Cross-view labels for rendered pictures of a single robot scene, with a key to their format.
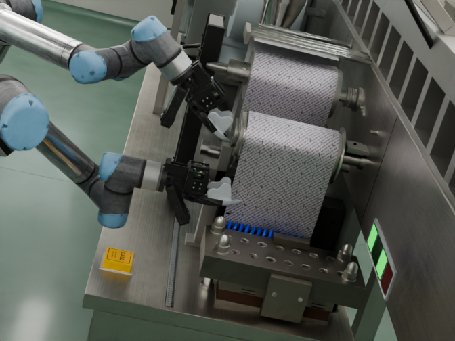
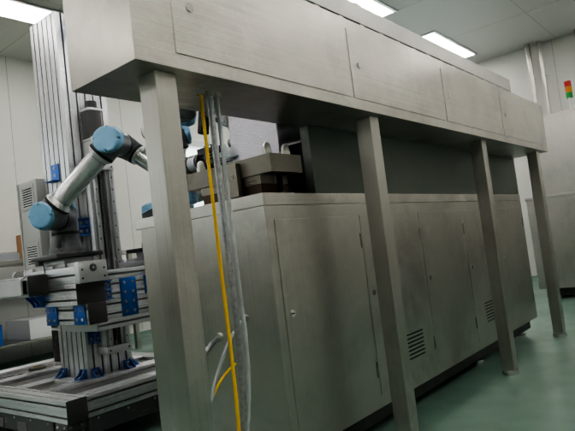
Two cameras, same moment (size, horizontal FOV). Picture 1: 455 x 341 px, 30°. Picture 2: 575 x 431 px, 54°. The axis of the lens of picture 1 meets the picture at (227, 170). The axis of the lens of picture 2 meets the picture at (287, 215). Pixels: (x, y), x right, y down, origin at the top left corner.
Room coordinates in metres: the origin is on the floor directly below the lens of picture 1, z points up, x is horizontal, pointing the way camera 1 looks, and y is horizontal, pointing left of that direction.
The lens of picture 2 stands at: (0.61, -1.66, 0.71)
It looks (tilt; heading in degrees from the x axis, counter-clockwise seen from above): 4 degrees up; 45
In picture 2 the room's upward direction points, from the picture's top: 7 degrees counter-clockwise
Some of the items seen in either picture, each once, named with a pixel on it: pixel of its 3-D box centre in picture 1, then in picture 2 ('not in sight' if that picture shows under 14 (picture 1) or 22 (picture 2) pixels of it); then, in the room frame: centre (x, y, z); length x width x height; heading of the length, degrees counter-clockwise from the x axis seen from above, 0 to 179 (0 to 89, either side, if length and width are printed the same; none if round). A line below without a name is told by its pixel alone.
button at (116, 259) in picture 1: (118, 260); not in sight; (1.84, 0.21, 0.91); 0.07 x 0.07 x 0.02; 6
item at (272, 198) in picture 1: (275, 201); (254, 146); (1.98, -0.14, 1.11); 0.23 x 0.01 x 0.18; 96
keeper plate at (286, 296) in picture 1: (286, 298); (228, 182); (1.77, -0.21, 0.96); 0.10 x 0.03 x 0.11; 96
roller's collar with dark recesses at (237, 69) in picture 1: (237, 72); not in sight; (2.27, 0.04, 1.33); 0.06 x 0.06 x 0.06; 6
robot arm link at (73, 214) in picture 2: not in sight; (62, 216); (1.64, 0.81, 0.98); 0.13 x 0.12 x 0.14; 40
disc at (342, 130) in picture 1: (336, 155); not in sight; (2.05, -0.26, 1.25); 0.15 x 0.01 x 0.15; 6
